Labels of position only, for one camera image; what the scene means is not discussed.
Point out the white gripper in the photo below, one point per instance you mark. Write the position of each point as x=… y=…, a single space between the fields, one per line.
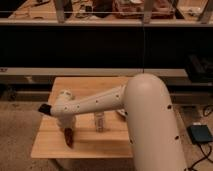
x=67 y=122

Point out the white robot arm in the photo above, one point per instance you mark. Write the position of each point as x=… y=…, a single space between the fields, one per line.
x=152 y=126

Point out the black smartphone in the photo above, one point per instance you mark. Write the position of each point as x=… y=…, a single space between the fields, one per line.
x=45 y=109

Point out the clear spice shaker bottle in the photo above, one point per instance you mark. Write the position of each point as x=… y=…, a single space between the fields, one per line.
x=99 y=119

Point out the wooden table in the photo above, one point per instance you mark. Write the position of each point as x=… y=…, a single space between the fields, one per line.
x=113 y=143

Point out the green plate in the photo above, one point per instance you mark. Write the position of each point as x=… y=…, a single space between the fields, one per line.
x=121 y=112

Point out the black foot pedal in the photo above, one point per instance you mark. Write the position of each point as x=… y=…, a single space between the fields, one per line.
x=199 y=134

